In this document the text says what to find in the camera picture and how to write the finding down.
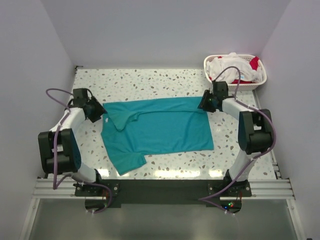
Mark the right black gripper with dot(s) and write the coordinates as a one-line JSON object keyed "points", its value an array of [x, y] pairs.
{"points": [[203, 105]]}

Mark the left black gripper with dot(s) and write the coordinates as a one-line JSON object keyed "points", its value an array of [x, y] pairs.
{"points": [[100, 110]]}

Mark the teal t-shirt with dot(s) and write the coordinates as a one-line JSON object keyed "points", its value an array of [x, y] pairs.
{"points": [[133, 129]]}

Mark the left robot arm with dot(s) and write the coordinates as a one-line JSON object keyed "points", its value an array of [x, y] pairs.
{"points": [[59, 151]]}

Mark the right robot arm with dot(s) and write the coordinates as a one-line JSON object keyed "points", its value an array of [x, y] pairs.
{"points": [[256, 135]]}

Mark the white t-shirt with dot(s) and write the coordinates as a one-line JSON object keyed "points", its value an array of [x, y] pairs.
{"points": [[230, 68]]}

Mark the white laundry basket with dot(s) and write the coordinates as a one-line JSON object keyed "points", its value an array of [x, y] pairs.
{"points": [[235, 85]]}

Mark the red t-shirt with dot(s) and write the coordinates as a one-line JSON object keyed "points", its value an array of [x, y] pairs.
{"points": [[250, 72]]}

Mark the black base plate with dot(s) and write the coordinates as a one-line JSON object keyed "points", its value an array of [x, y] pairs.
{"points": [[113, 193]]}

